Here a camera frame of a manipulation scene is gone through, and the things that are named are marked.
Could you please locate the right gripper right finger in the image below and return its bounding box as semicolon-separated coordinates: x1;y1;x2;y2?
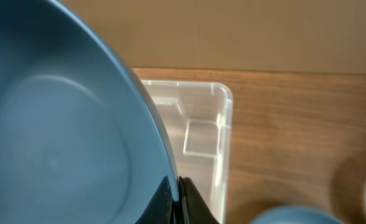
178;177;219;224

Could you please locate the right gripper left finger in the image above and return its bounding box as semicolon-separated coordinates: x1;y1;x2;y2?
136;176;174;224

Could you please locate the clear plastic storage container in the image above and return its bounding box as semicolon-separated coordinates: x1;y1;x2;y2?
143;80;233;223

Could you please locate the blue bowl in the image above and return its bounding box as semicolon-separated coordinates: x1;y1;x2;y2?
0;1;179;223
250;205;344;224

